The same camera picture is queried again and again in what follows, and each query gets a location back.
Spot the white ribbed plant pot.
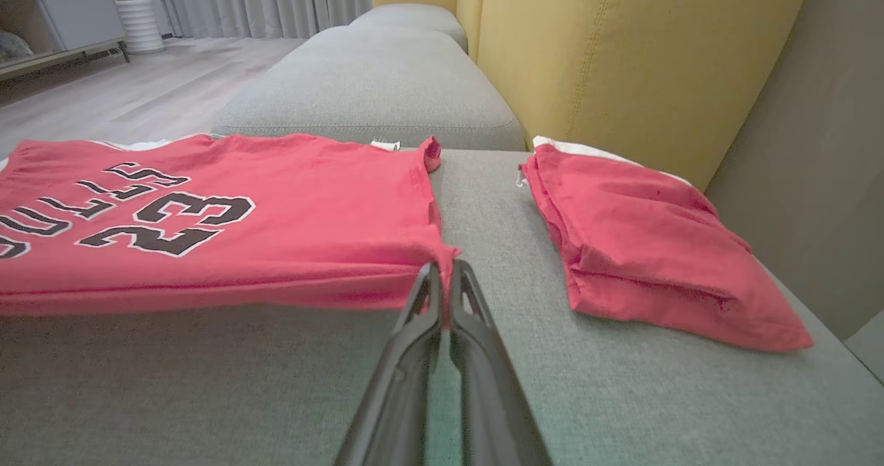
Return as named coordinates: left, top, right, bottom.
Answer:
left=113, top=0, right=167, bottom=55

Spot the red garment with white edge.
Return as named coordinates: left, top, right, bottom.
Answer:
left=516, top=135, right=816, bottom=353

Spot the large grey sofa seat cushion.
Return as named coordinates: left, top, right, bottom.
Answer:
left=0, top=147, right=884, bottom=466

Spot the red basketball jersey number 23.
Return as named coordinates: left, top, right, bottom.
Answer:
left=0, top=133, right=462, bottom=317

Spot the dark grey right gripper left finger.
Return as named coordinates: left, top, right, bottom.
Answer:
left=335, top=262, right=443, bottom=466

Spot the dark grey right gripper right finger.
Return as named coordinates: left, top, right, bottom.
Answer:
left=449, top=258, right=554, bottom=466

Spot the grey pleated curtain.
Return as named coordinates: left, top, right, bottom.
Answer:
left=152, top=0, right=374, bottom=40

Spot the yellow sofa back cushion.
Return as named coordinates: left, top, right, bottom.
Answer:
left=475, top=0, right=813, bottom=193
left=455, top=0, right=489, bottom=64

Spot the grey and mint TV cabinet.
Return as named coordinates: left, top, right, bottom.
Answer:
left=0, top=0, right=131, bottom=82

